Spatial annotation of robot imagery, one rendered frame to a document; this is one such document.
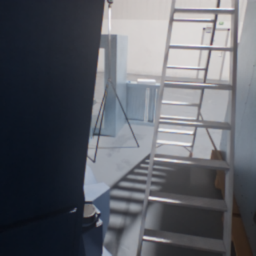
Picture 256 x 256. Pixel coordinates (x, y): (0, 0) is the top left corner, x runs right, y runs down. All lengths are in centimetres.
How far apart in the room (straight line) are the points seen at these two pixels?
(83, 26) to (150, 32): 1092
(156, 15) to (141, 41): 128
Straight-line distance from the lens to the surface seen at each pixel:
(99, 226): 75
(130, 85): 417
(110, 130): 374
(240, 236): 204
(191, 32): 1112
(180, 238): 150
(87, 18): 33
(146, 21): 1129
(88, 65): 33
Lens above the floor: 148
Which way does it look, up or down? 21 degrees down
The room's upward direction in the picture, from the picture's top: 2 degrees clockwise
